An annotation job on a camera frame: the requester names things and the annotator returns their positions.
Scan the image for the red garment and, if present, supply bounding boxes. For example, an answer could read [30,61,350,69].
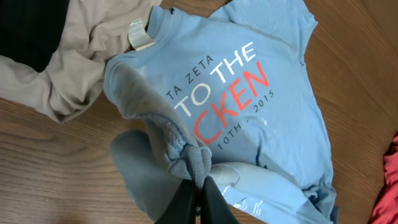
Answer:
[369,133,397,224]

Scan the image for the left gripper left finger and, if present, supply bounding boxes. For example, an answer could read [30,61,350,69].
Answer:
[155,180,197,224]

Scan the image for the black folded garment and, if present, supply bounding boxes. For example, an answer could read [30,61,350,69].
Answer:
[1,0,69,72]

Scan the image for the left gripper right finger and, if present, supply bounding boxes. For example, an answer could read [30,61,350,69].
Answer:
[200,176,239,224]

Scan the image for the light blue t-shirt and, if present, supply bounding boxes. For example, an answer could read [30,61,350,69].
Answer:
[104,0,338,223]

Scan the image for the beige folded garment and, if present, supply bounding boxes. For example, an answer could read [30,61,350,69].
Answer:
[1,0,162,123]

